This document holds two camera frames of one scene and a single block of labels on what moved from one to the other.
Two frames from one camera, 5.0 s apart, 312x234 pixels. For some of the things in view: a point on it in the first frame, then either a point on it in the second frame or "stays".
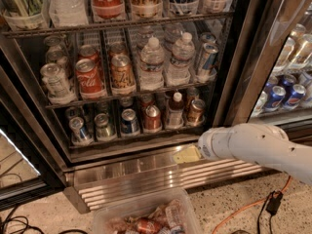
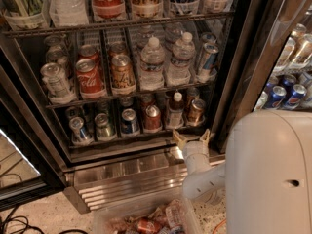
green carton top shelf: x=21 y=6 stays
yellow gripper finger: x=187 y=155 → x=180 y=139
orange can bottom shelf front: x=196 y=112 stays
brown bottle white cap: x=175 y=112 stays
